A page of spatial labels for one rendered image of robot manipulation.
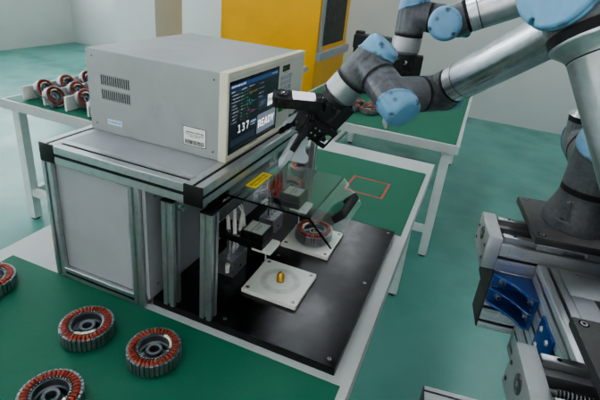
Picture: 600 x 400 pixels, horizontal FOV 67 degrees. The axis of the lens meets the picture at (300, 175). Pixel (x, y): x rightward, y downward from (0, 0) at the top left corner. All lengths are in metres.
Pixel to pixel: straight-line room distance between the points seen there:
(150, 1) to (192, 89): 4.00
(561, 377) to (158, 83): 0.96
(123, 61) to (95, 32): 7.78
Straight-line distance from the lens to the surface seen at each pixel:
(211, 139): 1.05
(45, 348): 1.16
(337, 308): 1.19
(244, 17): 5.01
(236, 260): 1.23
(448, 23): 1.11
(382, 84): 0.92
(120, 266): 1.20
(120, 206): 1.11
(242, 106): 1.06
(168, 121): 1.10
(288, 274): 1.25
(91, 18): 8.93
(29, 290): 1.33
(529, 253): 1.23
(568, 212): 1.22
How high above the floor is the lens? 1.53
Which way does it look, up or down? 24 degrees down
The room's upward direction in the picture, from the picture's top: 6 degrees clockwise
